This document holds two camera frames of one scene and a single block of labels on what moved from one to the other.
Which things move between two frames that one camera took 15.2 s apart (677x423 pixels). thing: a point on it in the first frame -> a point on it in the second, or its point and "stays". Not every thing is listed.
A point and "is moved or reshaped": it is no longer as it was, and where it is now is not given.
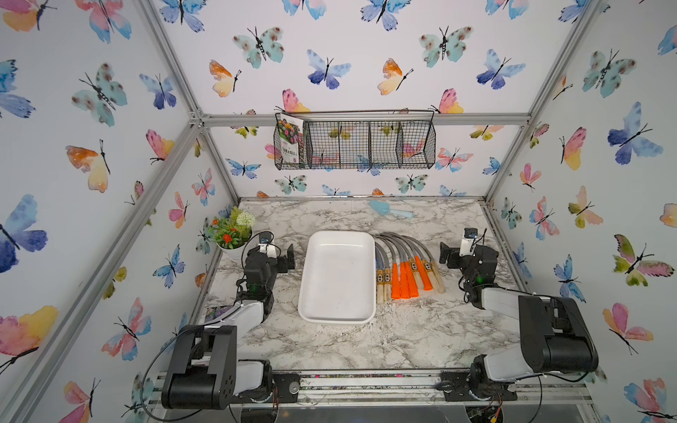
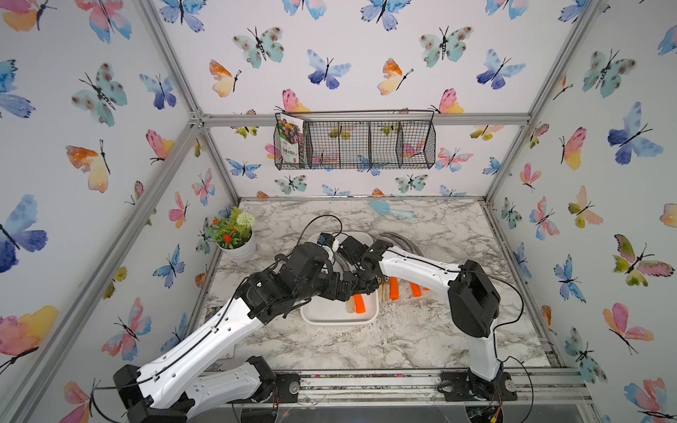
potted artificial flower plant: x=233 y=232 stays
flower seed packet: x=291 y=131 stays
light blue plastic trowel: x=383 y=208 stays
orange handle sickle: x=422 y=273 is moved or reshaped
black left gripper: x=281 y=262 -> x=344 y=288
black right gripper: x=446 y=252 -> x=367 y=288
